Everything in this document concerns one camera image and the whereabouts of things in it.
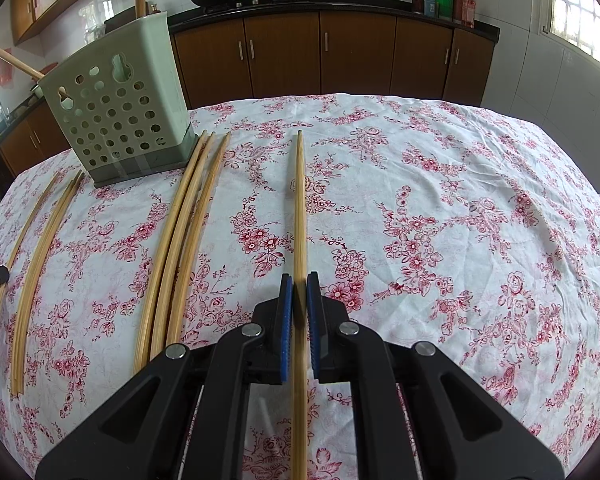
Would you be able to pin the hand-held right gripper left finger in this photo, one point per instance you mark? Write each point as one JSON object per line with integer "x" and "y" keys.
{"x": 286, "y": 335}

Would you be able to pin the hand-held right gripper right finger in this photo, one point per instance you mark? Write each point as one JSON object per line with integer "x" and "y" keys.
{"x": 314, "y": 340}

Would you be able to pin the green perforated plastic chopstick holder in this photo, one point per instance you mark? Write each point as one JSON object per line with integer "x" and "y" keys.
{"x": 125, "y": 110}

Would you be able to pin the brown side lower cabinet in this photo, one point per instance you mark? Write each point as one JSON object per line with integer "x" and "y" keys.
{"x": 30, "y": 135}

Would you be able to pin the red floral white tablecloth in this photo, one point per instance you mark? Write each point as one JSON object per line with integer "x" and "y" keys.
{"x": 430, "y": 240}

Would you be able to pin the red paper decoration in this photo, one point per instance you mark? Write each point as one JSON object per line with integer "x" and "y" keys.
{"x": 1, "y": 69}

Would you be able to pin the brown lower kitchen cabinet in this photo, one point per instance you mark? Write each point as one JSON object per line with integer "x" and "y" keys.
{"x": 355, "y": 55}

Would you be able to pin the black kitchen countertop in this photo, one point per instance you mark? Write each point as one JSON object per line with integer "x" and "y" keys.
{"x": 360, "y": 2}

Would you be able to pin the green box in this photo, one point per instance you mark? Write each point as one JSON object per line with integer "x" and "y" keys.
{"x": 441, "y": 2}

